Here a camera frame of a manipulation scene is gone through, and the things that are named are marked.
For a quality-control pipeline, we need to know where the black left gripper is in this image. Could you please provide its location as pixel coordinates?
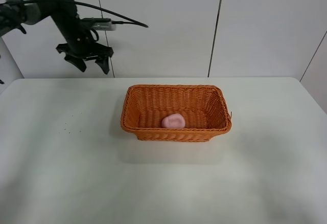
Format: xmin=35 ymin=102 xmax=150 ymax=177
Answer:
xmin=52 ymin=12 xmax=113 ymax=75

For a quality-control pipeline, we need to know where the pink peach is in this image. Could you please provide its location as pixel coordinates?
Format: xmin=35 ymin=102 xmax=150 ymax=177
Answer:
xmin=161 ymin=114 xmax=185 ymax=129

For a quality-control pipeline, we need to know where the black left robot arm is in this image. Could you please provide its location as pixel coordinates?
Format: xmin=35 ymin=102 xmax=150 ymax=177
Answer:
xmin=1 ymin=0 xmax=113 ymax=74

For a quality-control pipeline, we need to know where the orange woven basket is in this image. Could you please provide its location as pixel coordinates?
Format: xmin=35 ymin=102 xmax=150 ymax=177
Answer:
xmin=120 ymin=84 xmax=232 ymax=142

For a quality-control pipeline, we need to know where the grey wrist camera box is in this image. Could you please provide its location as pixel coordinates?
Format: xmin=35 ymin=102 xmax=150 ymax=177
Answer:
xmin=81 ymin=18 xmax=116 ymax=31

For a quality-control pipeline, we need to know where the black camera cable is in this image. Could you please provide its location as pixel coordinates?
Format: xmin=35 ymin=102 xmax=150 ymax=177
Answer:
xmin=0 ymin=0 xmax=149 ymax=28

